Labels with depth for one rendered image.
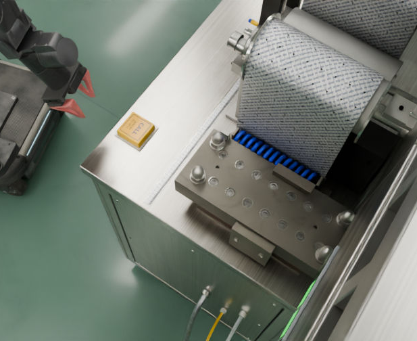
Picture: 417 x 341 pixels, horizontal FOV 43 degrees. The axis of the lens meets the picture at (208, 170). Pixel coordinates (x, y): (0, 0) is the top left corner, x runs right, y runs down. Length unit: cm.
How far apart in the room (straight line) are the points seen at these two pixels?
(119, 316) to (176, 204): 94
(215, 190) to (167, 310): 104
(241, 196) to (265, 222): 8
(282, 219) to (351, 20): 44
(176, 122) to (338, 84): 53
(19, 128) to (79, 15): 83
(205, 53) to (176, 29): 123
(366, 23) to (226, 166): 42
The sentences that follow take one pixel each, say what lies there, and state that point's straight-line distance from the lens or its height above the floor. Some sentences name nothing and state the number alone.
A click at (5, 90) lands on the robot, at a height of 24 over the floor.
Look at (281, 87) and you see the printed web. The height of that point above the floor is 126.
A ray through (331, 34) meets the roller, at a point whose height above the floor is 123.
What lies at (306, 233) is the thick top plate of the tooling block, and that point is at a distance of 115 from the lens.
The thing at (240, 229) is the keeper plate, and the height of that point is 102.
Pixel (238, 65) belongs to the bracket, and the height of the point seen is 114.
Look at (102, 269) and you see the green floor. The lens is 219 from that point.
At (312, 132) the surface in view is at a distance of 109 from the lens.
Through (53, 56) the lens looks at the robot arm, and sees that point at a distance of 109.
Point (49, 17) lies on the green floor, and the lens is 286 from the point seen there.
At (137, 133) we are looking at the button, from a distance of 134.
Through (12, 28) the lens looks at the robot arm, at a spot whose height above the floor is 128.
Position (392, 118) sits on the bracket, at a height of 129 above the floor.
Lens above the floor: 210
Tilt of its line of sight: 65 degrees down
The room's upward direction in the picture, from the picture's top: 4 degrees clockwise
